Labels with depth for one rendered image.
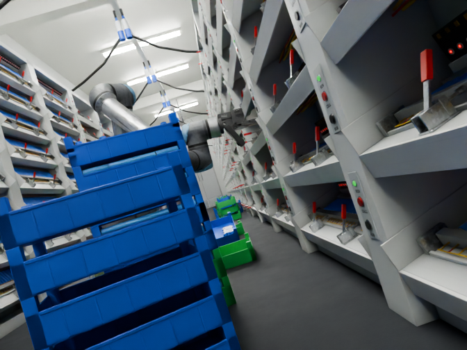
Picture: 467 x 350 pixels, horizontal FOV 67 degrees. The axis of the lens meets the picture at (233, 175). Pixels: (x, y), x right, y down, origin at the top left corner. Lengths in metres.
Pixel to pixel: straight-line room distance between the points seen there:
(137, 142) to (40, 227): 0.44
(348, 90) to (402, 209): 0.21
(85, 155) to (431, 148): 0.79
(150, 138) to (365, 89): 0.59
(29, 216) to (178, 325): 0.30
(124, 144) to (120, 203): 0.38
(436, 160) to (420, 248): 0.23
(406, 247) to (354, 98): 0.26
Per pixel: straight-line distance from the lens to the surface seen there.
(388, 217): 0.63
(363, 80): 0.64
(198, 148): 1.54
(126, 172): 0.98
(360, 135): 0.62
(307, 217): 1.31
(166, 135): 1.01
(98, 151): 0.99
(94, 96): 1.74
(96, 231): 0.97
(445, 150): 0.44
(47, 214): 0.64
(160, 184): 0.64
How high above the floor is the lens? 0.30
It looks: 2 degrees up
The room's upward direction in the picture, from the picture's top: 18 degrees counter-clockwise
